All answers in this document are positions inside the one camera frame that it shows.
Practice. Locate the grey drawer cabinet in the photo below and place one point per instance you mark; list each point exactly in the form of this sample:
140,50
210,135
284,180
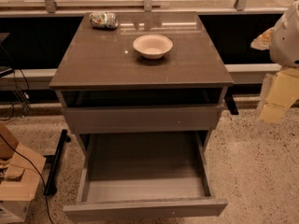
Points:
103,70

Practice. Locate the cardboard box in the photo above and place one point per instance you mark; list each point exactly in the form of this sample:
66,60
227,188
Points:
20,174

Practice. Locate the white paper bowl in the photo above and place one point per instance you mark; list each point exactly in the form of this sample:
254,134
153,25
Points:
153,46

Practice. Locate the crumpled snack bag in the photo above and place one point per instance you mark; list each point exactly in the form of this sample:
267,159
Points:
104,20

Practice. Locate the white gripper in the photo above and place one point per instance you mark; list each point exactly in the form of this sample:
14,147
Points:
286,41

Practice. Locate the grey drawer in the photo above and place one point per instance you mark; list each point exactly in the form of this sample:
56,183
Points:
141,120
144,175

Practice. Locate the black stand leg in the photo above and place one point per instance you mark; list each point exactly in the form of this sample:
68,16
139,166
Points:
53,161

